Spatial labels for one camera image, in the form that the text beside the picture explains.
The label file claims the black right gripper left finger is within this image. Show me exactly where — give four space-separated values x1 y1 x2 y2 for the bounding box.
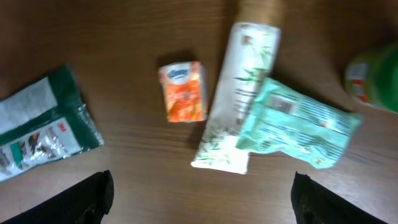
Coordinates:
2 170 114 224

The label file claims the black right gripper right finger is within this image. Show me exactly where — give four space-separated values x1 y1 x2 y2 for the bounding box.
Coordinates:
290 172 386 224

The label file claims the teal wet wipes pack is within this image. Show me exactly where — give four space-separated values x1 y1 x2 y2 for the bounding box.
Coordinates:
236 78 362 169

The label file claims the green gloves package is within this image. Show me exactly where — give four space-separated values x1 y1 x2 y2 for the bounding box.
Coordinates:
1 65 104 181

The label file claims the green lid jar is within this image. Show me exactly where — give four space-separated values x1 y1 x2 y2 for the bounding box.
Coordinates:
345 44 397 113

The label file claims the orange tissue packet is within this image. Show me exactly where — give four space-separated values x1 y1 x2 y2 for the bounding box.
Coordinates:
159 61 208 123

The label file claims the white cosmetic tube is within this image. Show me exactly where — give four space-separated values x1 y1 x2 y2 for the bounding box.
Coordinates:
191 0 284 174

